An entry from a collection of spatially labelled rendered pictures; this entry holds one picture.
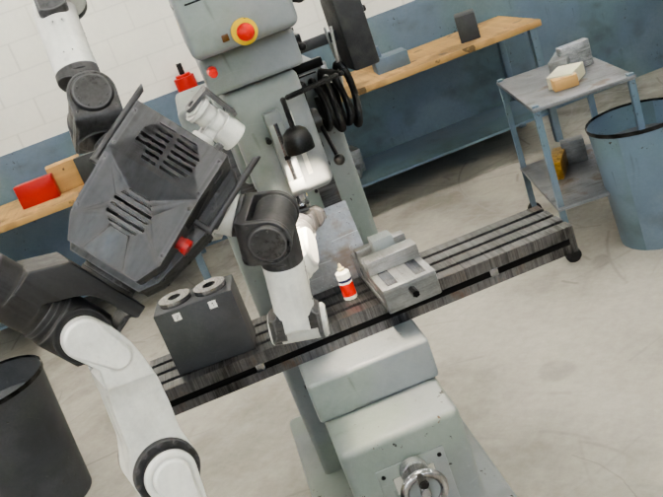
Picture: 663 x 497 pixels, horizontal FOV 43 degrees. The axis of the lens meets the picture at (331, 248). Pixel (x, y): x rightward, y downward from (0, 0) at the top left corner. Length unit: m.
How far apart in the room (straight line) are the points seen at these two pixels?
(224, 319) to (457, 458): 0.70
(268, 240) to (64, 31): 0.61
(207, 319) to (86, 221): 0.73
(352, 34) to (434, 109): 4.35
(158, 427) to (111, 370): 0.18
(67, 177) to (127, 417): 4.37
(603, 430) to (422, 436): 1.21
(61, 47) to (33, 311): 0.54
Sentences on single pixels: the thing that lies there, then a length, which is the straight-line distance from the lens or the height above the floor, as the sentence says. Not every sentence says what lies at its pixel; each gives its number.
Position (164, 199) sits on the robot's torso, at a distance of 1.58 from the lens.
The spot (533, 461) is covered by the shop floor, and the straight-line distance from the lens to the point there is 3.16.
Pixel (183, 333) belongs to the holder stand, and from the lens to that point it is 2.30.
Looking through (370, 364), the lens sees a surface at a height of 0.87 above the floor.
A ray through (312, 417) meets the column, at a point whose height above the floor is 0.44.
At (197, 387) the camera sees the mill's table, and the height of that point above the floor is 0.93.
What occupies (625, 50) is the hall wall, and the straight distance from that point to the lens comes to 7.38.
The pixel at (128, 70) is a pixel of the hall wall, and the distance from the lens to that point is 6.42.
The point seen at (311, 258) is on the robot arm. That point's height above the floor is 1.22.
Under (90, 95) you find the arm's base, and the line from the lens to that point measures 1.74.
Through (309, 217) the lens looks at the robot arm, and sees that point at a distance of 2.18.
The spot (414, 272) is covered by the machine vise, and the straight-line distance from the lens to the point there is 2.23.
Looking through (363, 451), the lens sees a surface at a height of 0.75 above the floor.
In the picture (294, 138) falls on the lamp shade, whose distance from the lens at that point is 2.02.
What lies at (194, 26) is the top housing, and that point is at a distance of 1.98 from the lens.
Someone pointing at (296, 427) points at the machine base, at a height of 0.20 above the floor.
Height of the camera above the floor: 1.91
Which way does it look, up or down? 20 degrees down
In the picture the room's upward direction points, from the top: 20 degrees counter-clockwise
